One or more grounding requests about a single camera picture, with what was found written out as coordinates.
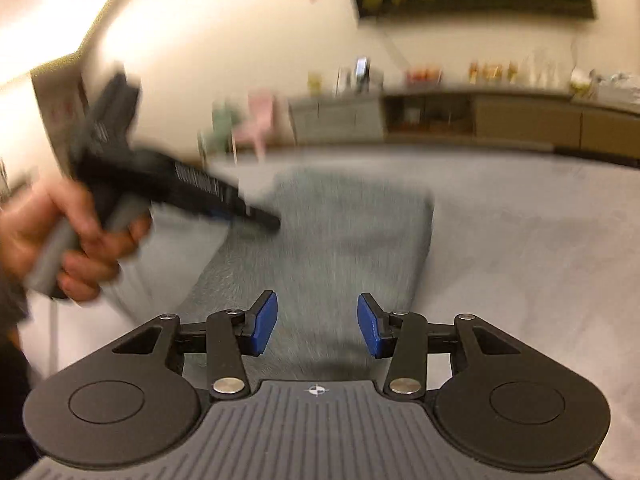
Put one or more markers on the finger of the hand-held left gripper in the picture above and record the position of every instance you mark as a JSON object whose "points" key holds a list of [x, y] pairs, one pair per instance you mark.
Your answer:
{"points": [[257, 217]]}

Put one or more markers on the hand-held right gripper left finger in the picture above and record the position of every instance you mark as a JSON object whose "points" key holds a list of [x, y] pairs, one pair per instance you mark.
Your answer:
{"points": [[265, 322]]}

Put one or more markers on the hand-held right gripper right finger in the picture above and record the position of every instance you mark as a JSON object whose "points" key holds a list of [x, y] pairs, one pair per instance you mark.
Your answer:
{"points": [[370, 325]]}

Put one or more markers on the grey garment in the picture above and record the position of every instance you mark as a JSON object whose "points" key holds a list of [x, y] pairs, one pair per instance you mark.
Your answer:
{"points": [[340, 240]]}

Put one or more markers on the person's left hand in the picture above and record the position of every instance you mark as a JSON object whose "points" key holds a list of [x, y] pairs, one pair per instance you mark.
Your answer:
{"points": [[55, 205]]}

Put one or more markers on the green plastic chair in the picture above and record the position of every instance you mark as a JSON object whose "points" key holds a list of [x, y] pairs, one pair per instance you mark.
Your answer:
{"points": [[217, 127]]}

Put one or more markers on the pink plastic chair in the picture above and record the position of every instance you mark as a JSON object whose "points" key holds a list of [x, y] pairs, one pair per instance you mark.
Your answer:
{"points": [[257, 120]]}

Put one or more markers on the brown door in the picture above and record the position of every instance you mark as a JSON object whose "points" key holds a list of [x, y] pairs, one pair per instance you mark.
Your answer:
{"points": [[55, 110]]}

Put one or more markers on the black device on stand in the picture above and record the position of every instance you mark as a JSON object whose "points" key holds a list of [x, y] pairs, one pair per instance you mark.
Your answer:
{"points": [[364, 75]]}

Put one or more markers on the red plate of fruit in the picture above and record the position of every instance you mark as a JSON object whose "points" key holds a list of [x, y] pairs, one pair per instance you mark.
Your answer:
{"points": [[424, 77]]}

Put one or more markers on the long television cabinet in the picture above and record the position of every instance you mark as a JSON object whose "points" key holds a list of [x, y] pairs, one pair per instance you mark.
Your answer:
{"points": [[525, 120]]}

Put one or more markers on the small gold cup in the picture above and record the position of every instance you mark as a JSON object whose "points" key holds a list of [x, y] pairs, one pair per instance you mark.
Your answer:
{"points": [[512, 70], [474, 71]]}

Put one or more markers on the person's dark clothing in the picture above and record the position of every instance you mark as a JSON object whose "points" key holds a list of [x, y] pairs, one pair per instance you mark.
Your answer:
{"points": [[12, 410]]}

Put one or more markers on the gold bowl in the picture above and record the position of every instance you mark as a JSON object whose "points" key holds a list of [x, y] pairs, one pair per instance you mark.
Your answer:
{"points": [[492, 71]]}

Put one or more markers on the tissue box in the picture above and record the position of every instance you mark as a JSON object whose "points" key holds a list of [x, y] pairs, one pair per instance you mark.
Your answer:
{"points": [[583, 84]]}

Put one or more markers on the grey storage box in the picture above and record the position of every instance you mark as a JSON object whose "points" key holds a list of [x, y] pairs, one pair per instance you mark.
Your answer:
{"points": [[617, 91]]}

